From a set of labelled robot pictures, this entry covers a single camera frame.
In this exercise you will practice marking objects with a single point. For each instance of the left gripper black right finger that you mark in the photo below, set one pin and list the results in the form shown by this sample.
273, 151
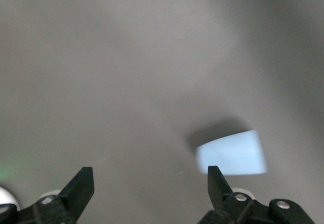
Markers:
222, 201

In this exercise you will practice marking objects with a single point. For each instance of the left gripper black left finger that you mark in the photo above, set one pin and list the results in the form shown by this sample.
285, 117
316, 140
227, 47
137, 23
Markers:
73, 196

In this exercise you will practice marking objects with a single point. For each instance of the light blue cup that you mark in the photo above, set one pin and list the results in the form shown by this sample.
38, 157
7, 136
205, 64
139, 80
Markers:
235, 153

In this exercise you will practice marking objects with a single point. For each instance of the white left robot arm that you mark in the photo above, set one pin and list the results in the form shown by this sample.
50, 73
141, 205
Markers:
5, 196

